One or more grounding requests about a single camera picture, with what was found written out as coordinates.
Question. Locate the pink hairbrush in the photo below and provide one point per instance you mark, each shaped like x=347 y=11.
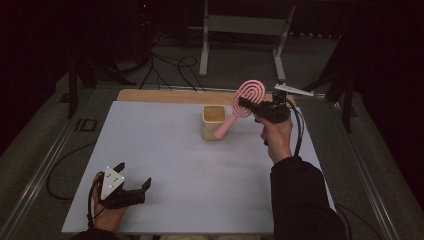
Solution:
x=248 y=91

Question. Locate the metal floor rail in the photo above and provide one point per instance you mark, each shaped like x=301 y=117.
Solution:
x=363 y=166
x=43 y=170

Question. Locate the person's right hand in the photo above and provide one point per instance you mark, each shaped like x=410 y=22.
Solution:
x=276 y=136

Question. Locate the black stand legs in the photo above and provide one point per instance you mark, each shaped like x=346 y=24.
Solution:
x=73 y=90

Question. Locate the person's left hand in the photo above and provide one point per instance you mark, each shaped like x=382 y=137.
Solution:
x=108 y=216

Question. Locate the dark tripod stand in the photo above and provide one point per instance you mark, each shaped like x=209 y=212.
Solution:
x=346 y=90

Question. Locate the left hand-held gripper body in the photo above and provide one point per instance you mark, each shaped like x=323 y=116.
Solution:
x=115 y=190

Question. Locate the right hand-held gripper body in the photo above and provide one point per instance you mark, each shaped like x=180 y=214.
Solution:
x=271 y=111

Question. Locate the black floor plate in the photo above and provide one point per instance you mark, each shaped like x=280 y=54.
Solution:
x=86 y=125

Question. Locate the grey metal stand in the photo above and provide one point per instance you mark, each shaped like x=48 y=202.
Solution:
x=245 y=25

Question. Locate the cream square container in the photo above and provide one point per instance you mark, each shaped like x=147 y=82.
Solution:
x=210 y=128

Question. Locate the white table cover sheet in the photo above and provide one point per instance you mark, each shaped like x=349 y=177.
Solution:
x=183 y=173

